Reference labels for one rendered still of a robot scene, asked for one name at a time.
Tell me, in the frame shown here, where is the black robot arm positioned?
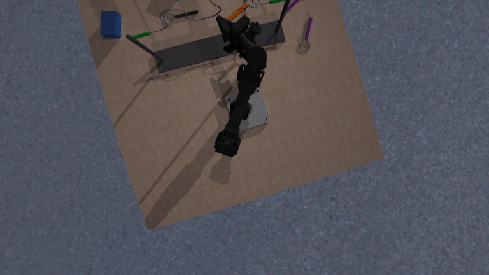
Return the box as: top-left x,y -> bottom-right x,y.
214,22 -> 267,157

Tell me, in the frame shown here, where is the orange handle with dark ring tip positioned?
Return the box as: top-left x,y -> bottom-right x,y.
226,0 -> 261,21

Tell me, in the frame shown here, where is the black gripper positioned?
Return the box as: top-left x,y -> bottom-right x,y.
216,15 -> 257,59

